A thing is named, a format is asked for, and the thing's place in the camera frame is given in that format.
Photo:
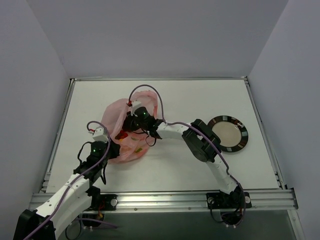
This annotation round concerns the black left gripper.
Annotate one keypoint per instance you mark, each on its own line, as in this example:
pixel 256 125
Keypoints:
pixel 113 149

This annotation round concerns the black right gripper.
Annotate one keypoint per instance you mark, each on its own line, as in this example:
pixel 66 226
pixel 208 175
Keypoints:
pixel 129 124

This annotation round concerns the red fake cherry tomatoes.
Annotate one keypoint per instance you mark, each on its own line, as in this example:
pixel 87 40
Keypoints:
pixel 121 135

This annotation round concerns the pink plastic bag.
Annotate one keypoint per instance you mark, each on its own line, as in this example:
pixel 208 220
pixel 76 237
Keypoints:
pixel 135 145

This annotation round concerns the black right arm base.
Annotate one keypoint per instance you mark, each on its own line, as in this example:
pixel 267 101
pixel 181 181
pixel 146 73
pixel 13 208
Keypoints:
pixel 228 209

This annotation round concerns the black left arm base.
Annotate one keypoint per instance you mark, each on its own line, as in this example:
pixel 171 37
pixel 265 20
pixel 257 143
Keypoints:
pixel 100 204

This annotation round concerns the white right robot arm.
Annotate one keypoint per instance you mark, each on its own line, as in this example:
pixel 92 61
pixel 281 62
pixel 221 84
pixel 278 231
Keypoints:
pixel 203 143

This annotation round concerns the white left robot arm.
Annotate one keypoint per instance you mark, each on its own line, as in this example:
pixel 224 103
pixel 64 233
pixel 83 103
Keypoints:
pixel 49 220

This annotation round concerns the black rimmed round plate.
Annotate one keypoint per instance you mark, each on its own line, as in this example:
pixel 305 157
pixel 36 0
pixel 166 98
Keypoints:
pixel 232 133

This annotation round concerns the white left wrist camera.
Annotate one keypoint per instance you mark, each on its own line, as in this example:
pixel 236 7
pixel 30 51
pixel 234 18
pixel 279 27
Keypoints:
pixel 99 134

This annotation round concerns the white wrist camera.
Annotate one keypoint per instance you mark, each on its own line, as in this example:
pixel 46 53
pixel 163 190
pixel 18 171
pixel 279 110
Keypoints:
pixel 99 134
pixel 133 106

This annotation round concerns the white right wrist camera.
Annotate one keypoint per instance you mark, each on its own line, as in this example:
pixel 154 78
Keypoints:
pixel 133 106

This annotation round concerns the aluminium front rail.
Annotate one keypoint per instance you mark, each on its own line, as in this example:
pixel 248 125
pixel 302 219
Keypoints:
pixel 166 202

